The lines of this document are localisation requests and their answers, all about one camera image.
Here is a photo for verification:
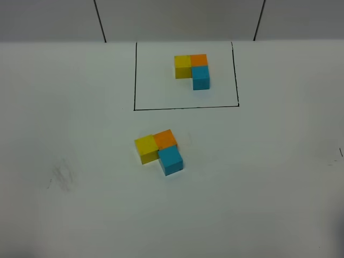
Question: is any template blue cube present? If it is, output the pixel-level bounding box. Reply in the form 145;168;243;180
192;66;210;90

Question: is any template yellow cube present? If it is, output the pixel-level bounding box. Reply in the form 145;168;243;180
174;55;192;79

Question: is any template orange cube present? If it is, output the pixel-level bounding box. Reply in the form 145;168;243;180
190;54;208;67

